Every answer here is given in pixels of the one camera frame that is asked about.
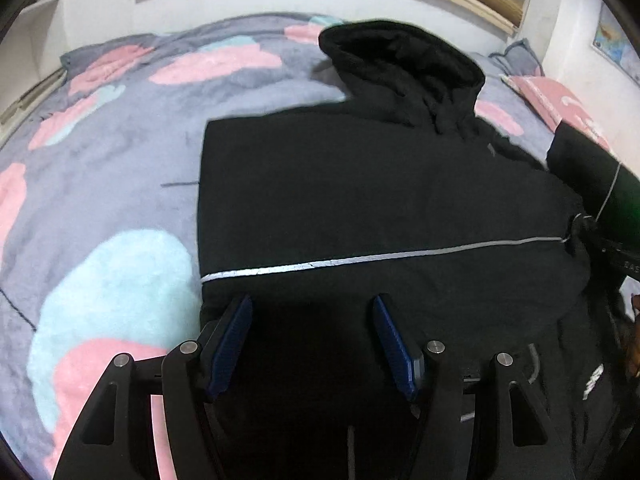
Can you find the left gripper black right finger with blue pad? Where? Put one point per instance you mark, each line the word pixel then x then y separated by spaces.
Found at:
pixel 488 425

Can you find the white bedside shelf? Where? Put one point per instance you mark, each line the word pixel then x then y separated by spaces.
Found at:
pixel 30 57

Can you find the colourful world map poster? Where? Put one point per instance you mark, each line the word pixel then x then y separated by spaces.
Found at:
pixel 611 41

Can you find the grey pink patterned bed blanket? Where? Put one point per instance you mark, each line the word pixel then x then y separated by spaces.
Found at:
pixel 98 201

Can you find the black hooded jacket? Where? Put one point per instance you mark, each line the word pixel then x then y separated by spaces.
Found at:
pixel 400 190

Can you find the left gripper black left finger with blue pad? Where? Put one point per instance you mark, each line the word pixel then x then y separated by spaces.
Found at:
pixel 113 436

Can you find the pink grey pillow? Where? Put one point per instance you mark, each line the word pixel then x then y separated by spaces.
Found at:
pixel 527 105

